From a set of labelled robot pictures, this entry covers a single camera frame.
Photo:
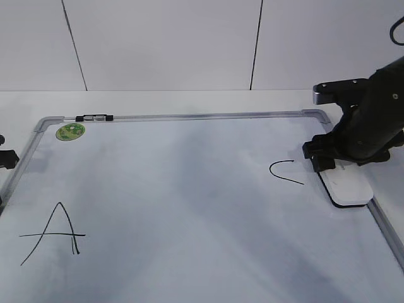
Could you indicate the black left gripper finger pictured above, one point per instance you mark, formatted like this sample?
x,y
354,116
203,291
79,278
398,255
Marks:
x,y
8,159

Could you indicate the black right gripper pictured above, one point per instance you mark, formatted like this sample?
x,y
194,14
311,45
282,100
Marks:
x,y
373,127

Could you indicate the white deli whiteboard eraser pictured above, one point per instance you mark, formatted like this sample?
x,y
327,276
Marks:
x,y
347,185

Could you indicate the round green sticker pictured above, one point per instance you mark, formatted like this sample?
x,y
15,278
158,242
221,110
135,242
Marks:
x,y
70,132

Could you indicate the black clear hanging clip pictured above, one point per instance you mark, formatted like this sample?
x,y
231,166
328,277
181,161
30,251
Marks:
x,y
94,117

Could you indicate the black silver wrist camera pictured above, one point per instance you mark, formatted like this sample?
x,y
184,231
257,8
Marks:
x,y
344,93

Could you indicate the white whiteboard with grey frame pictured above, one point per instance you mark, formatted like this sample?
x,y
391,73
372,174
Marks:
x,y
187,208

